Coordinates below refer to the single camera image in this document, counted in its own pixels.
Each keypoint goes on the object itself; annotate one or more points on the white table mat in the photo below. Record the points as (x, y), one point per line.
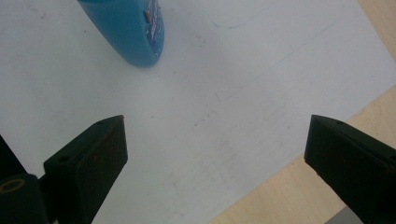
(202, 93)

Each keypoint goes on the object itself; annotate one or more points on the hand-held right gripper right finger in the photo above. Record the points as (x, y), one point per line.
(351, 161)

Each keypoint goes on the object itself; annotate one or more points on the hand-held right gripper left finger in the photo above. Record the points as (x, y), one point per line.
(90, 161)

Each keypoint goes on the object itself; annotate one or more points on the blue bottle with white cap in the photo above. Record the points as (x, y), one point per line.
(124, 28)

